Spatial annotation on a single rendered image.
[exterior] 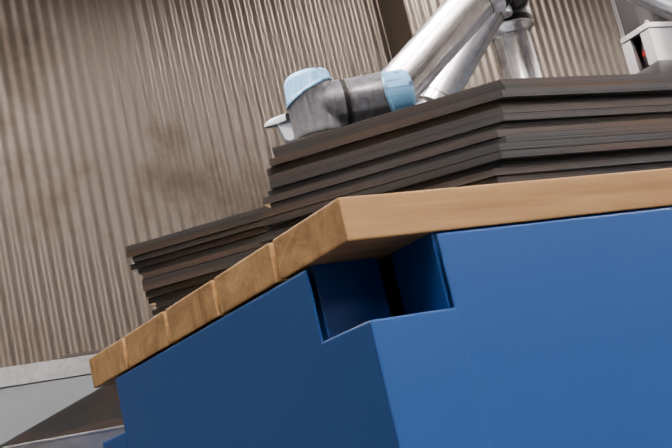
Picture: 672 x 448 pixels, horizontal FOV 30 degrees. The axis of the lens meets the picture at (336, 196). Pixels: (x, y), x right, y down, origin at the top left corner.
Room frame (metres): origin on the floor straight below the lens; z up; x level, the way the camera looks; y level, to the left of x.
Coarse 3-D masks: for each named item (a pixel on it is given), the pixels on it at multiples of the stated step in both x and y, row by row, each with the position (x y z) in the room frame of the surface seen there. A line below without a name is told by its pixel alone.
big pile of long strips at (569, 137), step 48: (480, 96) 0.65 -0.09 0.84; (528, 96) 0.66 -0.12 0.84; (576, 96) 0.69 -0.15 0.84; (624, 96) 0.71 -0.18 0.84; (288, 144) 0.69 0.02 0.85; (336, 144) 0.67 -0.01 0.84; (384, 144) 0.67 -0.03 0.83; (432, 144) 0.66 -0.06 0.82; (480, 144) 0.65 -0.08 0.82; (528, 144) 0.66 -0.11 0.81; (576, 144) 0.67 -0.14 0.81; (624, 144) 0.69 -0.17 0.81; (288, 192) 0.68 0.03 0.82; (336, 192) 0.67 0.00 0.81; (384, 192) 0.66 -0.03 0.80; (192, 240) 0.84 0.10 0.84; (240, 240) 0.84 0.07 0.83; (144, 288) 0.85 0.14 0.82; (192, 288) 0.85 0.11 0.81
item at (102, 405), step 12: (96, 396) 1.75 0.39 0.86; (108, 396) 1.71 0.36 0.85; (72, 408) 1.85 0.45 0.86; (84, 408) 1.80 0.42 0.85; (96, 408) 1.76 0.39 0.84; (108, 408) 1.72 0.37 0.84; (120, 408) 1.68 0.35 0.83; (48, 420) 1.96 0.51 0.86; (60, 420) 1.90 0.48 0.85; (72, 420) 1.86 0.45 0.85; (84, 420) 1.81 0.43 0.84; (96, 420) 1.77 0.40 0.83; (24, 432) 2.07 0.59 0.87; (36, 432) 2.02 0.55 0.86; (48, 432) 1.96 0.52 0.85
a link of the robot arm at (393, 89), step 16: (352, 80) 1.82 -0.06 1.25; (368, 80) 1.82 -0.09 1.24; (384, 80) 1.82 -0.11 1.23; (400, 80) 1.82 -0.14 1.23; (352, 96) 1.81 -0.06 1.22; (368, 96) 1.81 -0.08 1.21; (384, 96) 1.82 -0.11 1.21; (400, 96) 1.82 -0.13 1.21; (352, 112) 1.82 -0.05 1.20; (368, 112) 1.82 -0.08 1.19; (384, 112) 1.83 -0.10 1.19
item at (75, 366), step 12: (60, 360) 2.58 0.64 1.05; (72, 360) 2.60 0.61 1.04; (84, 360) 2.61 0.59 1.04; (0, 372) 2.52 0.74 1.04; (12, 372) 2.53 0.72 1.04; (24, 372) 2.54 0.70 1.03; (36, 372) 2.56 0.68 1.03; (48, 372) 2.57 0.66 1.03; (60, 372) 2.58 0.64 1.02; (72, 372) 2.60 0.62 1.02; (84, 372) 2.61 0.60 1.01; (0, 384) 2.52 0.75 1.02; (12, 384) 2.53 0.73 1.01
